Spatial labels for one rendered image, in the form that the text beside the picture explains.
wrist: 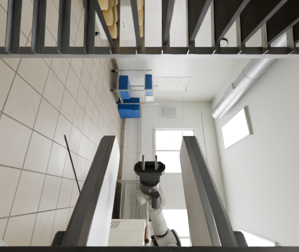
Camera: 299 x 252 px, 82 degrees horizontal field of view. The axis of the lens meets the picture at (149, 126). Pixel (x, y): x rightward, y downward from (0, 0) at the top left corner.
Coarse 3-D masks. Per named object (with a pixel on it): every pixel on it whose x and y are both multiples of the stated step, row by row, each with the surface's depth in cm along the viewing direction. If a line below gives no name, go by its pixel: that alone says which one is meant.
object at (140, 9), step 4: (140, 0) 44; (140, 4) 44; (140, 8) 45; (140, 12) 48; (140, 16) 48; (140, 20) 49; (140, 24) 50; (140, 28) 54; (140, 32) 55; (140, 36) 57
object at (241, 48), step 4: (236, 20) 62; (240, 20) 59; (236, 24) 62; (240, 24) 59; (236, 28) 62; (240, 28) 59; (236, 32) 62; (240, 32) 59; (236, 36) 62; (240, 36) 59; (236, 40) 62; (240, 40) 59; (236, 44) 61; (240, 44) 59; (244, 44) 61; (240, 48) 59; (244, 48) 61; (240, 52) 61; (244, 52) 61
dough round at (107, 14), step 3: (108, 6) 48; (108, 9) 48; (111, 9) 50; (102, 12) 48; (105, 12) 48; (108, 12) 48; (111, 12) 50; (105, 15) 48; (108, 15) 48; (111, 15) 50; (105, 18) 48; (108, 18) 48; (111, 18) 50; (108, 21) 49; (111, 21) 50; (108, 24) 50; (111, 24) 51
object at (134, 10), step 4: (132, 0) 39; (136, 0) 40; (132, 4) 41; (136, 4) 41; (132, 8) 42; (136, 8) 42; (132, 12) 43; (136, 12) 43; (132, 16) 45; (136, 16) 45; (136, 20) 46; (136, 24) 48; (136, 28) 49; (136, 32) 51; (136, 36) 53; (136, 40) 55; (136, 44) 58; (140, 44) 58; (140, 48) 60
